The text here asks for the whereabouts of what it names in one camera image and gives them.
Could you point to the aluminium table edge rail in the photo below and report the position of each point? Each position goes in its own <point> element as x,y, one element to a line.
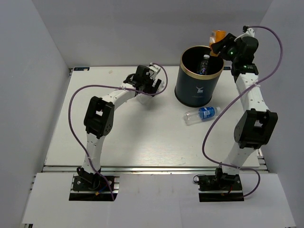
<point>133,169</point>

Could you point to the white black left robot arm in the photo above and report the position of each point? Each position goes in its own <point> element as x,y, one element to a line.
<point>99,117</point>

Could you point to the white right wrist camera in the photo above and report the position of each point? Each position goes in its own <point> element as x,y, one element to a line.
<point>248,32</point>

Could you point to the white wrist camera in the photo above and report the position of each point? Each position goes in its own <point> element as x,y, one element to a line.
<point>154,69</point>
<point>248,32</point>

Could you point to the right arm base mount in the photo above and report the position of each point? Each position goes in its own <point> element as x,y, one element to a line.
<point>212,189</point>

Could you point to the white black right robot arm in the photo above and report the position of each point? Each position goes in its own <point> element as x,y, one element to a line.
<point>256,125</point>

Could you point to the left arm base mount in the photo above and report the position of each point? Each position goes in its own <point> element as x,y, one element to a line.
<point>81,190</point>

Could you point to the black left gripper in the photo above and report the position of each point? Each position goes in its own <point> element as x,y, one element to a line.
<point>151,89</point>

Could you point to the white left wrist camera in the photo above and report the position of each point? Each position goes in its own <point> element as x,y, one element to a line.
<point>154,69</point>

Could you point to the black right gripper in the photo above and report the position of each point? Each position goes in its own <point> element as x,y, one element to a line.
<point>228,41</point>

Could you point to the orange plastic bottle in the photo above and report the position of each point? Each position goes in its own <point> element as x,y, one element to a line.
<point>216,36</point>

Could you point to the small bottle green-blue label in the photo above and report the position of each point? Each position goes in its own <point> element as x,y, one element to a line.
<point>145,99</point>

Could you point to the clear bottle blue wrap label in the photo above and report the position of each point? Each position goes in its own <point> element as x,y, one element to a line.
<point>201,115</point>

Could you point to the dark blue gold-rimmed bin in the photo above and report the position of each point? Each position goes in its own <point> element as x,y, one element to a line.
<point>193,89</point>

